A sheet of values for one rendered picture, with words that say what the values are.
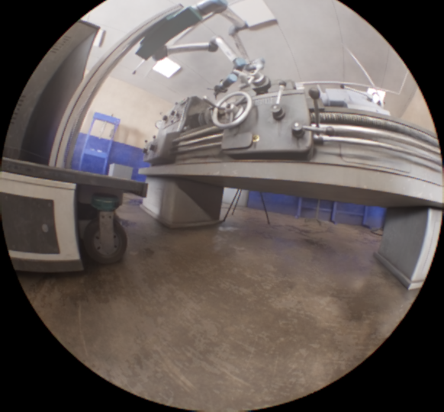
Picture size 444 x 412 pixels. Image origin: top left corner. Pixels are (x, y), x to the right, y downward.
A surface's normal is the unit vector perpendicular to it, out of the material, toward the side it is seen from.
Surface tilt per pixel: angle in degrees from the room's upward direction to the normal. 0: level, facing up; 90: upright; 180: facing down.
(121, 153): 90
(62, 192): 90
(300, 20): 180
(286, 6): 180
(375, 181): 90
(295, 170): 90
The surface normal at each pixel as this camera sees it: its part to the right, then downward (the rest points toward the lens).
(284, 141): -0.61, -0.11
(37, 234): 0.86, 0.12
